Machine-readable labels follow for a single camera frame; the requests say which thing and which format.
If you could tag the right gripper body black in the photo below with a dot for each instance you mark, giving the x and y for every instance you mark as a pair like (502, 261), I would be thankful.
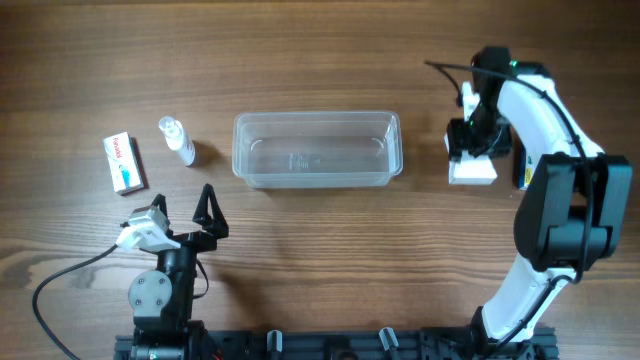
(480, 145)

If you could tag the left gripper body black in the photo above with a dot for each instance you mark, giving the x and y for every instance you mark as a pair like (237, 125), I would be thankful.
(189, 239)

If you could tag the white pouch packet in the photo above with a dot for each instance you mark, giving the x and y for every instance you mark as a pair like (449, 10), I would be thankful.
(471, 171)

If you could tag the blue VapoDrops box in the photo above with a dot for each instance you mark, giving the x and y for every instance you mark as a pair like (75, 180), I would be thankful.
(525, 170)

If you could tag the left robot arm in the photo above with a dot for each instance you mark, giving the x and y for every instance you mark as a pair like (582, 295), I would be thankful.
(162, 298)

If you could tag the clear plastic container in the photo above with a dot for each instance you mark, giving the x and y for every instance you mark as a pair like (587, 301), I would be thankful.
(322, 149)

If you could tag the white Panadol box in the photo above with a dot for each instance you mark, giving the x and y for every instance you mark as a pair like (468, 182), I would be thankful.
(124, 169)

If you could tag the white spray bottle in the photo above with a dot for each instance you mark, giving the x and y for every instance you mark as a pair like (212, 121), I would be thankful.
(177, 139)

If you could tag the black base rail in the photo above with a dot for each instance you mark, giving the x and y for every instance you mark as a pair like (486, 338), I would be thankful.
(428, 343)

